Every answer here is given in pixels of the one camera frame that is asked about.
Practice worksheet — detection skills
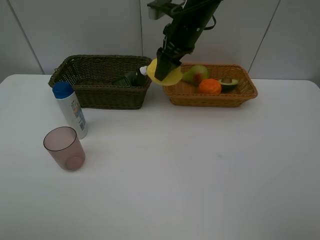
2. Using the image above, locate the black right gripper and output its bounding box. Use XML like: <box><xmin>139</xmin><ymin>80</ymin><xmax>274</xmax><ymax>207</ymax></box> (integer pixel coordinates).
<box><xmin>147</xmin><ymin>0</ymin><xmax>215</xmax><ymax>81</ymax></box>

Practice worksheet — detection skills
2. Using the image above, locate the yellow lemon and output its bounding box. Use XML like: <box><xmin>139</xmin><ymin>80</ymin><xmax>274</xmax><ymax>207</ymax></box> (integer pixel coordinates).
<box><xmin>146</xmin><ymin>58</ymin><xmax>183</xmax><ymax>86</ymax></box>

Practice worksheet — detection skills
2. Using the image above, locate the pink bottle white cap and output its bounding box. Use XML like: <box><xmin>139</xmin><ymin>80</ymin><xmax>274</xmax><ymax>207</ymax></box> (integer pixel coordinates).
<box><xmin>139</xmin><ymin>66</ymin><xmax>148</xmax><ymax>76</ymax></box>

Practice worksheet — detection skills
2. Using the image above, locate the green pear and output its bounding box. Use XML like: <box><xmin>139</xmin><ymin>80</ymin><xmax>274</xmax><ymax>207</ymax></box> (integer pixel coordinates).
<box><xmin>182</xmin><ymin>65</ymin><xmax>209</xmax><ymax>86</ymax></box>

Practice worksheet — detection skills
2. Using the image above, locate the black pump bottle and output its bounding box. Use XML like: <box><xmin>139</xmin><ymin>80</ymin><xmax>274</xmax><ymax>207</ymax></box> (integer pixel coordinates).
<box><xmin>111</xmin><ymin>70</ymin><xmax>146</xmax><ymax>87</ymax></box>

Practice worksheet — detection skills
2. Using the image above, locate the orange tangerine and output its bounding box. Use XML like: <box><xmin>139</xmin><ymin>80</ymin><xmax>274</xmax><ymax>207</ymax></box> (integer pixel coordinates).
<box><xmin>198</xmin><ymin>78</ymin><xmax>222</xmax><ymax>96</ymax></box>

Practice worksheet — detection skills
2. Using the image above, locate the halved avocado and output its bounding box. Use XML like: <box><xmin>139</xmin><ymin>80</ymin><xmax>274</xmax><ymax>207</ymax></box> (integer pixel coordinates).
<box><xmin>218</xmin><ymin>76</ymin><xmax>239</xmax><ymax>93</ymax></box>

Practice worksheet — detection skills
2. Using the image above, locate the white bottle blue cap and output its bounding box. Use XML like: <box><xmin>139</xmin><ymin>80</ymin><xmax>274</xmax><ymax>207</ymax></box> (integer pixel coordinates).
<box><xmin>52</xmin><ymin>81</ymin><xmax>88</xmax><ymax>140</ymax></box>

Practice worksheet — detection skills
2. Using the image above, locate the translucent pink plastic cup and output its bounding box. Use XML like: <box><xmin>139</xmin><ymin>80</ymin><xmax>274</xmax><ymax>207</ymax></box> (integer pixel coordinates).
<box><xmin>43</xmin><ymin>126</ymin><xmax>86</xmax><ymax>172</ymax></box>

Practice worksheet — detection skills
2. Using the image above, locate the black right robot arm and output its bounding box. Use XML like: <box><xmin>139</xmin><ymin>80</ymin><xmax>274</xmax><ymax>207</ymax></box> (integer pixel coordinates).
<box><xmin>147</xmin><ymin>0</ymin><xmax>221</xmax><ymax>81</ymax></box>

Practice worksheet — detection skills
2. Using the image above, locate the orange wicker basket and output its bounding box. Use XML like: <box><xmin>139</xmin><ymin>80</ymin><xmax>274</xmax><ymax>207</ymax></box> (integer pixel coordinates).
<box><xmin>163</xmin><ymin>64</ymin><xmax>258</xmax><ymax>108</ymax></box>

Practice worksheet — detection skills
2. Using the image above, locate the dark brown wicker basket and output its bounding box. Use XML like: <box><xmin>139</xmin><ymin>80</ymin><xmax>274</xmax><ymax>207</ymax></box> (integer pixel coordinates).
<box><xmin>48</xmin><ymin>54</ymin><xmax>152</xmax><ymax>110</ymax></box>

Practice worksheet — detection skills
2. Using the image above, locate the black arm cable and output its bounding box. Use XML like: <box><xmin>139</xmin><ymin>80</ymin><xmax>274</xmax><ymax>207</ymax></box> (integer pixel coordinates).
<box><xmin>203</xmin><ymin>14</ymin><xmax>217</xmax><ymax>32</ymax></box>

